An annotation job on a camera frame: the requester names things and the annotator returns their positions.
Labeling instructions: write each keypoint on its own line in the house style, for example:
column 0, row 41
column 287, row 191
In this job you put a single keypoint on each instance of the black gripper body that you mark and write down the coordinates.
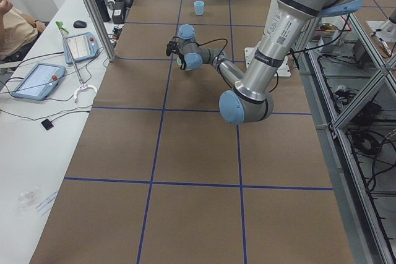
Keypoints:
column 182, row 62

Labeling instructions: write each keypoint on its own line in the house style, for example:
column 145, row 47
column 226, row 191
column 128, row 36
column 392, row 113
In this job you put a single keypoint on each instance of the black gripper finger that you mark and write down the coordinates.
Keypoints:
column 182, row 66

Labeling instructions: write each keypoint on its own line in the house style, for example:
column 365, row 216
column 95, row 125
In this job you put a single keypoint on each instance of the light blue plastic cup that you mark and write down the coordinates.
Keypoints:
column 199, row 8

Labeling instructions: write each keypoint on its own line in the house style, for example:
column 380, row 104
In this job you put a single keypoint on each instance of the mint green bowl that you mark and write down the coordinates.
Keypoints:
column 188, row 68

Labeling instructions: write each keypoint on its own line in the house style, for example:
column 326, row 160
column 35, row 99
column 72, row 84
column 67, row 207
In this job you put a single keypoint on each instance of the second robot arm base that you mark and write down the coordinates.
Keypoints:
column 384, row 30

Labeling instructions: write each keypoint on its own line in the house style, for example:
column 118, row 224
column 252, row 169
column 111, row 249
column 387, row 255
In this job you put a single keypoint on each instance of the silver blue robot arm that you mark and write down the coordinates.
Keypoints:
column 248, row 100

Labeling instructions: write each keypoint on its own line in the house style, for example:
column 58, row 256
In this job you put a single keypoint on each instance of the black water bottle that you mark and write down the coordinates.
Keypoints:
column 101, row 4

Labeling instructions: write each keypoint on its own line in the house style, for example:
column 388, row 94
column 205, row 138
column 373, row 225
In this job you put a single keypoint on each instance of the black power adapter box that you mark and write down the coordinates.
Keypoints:
column 119, row 12

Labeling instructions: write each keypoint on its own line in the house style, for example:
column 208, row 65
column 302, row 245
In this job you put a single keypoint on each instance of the far blue teach pendant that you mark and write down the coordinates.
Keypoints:
column 83, row 46

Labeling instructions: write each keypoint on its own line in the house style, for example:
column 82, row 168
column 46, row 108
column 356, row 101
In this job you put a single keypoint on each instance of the blue teach pendant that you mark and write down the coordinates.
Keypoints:
column 83, row 46
column 39, row 82

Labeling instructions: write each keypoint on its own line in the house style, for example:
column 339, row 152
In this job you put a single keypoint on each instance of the brown paper table mat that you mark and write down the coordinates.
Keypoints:
column 159, row 177

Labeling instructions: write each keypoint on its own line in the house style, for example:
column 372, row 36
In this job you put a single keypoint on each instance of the black computer mouse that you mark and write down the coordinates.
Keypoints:
column 79, row 24

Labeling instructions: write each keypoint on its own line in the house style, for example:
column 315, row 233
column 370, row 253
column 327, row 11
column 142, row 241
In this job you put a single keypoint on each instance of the near blue teach pendant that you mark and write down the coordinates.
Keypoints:
column 39, row 82

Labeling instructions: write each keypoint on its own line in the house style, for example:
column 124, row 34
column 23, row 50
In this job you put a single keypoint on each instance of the small black square device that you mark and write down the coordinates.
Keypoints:
column 47, row 124

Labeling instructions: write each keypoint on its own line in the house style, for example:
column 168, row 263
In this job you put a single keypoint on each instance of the seated person beige shirt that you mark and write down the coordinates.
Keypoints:
column 19, row 32

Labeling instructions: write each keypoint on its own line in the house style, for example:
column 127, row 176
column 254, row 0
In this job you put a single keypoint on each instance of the clear plastic bag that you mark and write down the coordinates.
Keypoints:
column 28, row 199

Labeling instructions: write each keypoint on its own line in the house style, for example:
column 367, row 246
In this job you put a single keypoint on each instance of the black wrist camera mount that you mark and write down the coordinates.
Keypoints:
column 172, row 48

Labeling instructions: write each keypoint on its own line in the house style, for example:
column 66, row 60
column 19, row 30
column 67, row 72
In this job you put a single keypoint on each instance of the green handled reacher grabber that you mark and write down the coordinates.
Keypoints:
column 70, row 60

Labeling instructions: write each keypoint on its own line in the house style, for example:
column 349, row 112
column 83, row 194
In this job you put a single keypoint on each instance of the aluminium frame post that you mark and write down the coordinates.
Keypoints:
column 97, row 21

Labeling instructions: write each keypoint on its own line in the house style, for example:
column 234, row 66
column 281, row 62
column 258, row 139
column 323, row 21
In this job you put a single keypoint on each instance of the aluminium frame side rack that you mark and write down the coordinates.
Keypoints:
column 352, row 79

